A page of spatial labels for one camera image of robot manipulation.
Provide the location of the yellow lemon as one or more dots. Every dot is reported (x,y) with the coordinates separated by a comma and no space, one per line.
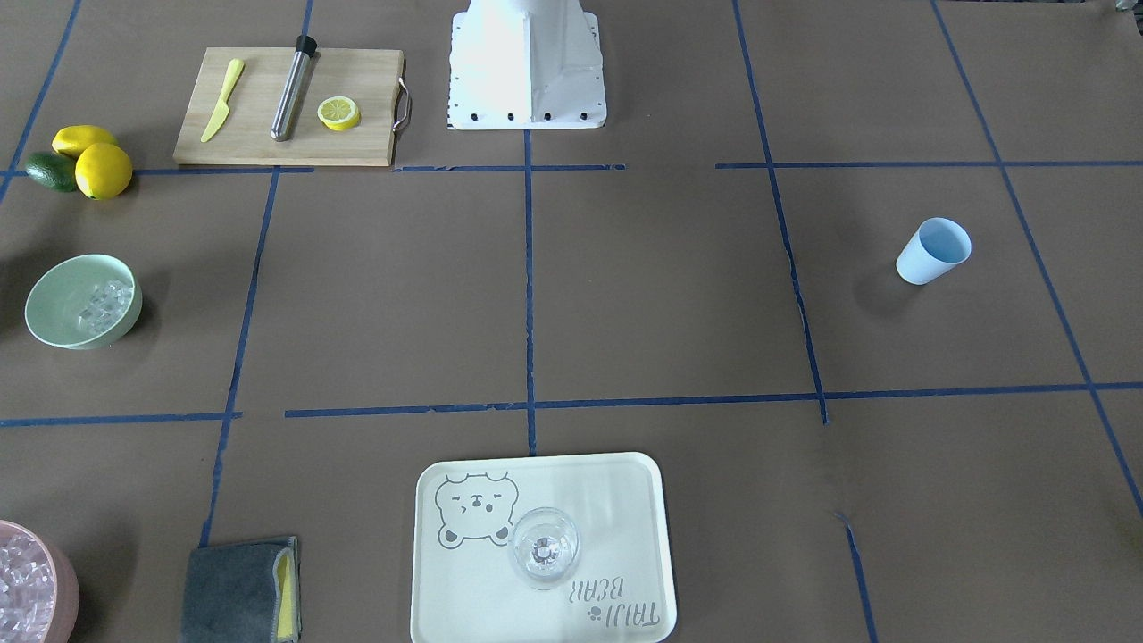
(103,171)
(73,140)

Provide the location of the grey folded cloth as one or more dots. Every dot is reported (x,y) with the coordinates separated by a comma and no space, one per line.
(246,592)

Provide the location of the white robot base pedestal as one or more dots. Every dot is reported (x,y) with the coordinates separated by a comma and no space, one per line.
(525,65)

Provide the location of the ice cubes in green bowl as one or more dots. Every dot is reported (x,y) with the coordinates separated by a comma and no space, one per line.
(107,305)

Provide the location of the wooden cutting board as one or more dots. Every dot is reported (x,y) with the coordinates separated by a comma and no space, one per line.
(369,76)

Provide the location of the green bowl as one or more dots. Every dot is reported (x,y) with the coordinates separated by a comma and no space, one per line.
(52,307)

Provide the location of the pink bowl with ice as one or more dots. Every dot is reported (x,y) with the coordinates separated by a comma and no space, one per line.
(40,594)

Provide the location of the cream bear tray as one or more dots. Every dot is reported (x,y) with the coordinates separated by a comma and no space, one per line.
(464,587)

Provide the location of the light blue cup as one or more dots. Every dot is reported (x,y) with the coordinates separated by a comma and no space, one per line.
(936,247)

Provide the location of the yellow plastic knife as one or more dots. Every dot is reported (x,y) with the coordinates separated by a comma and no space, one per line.
(221,109)

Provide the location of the lemon half slice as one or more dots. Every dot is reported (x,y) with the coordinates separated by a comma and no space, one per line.
(339,113)

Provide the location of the green lime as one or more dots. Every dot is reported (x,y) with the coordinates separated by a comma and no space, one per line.
(53,171)

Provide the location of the metal handled knife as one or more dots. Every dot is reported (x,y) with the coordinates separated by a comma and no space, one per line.
(291,95)

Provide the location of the wine glass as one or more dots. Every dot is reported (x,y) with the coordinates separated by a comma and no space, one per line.
(545,547)

